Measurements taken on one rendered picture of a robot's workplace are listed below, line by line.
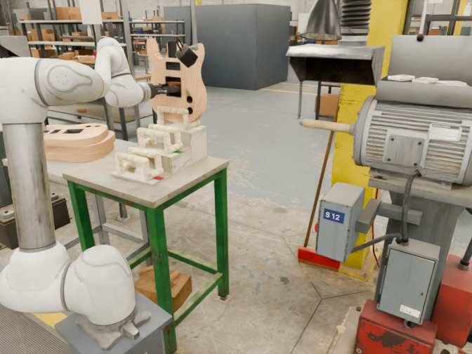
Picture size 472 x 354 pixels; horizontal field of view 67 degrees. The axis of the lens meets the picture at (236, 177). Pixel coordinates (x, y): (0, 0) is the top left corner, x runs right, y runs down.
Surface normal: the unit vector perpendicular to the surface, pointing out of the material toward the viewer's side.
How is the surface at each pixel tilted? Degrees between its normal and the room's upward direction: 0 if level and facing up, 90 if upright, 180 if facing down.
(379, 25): 90
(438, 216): 90
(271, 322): 0
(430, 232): 90
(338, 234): 90
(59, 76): 77
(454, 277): 0
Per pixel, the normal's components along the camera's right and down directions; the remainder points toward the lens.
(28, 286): 0.06, 0.13
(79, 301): 0.00, 0.35
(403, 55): -0.53, 0.34
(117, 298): 0.68, 0.26
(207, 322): 0.00, -0.92
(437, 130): -0.47, -0.13
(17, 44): 0.83, 0.22
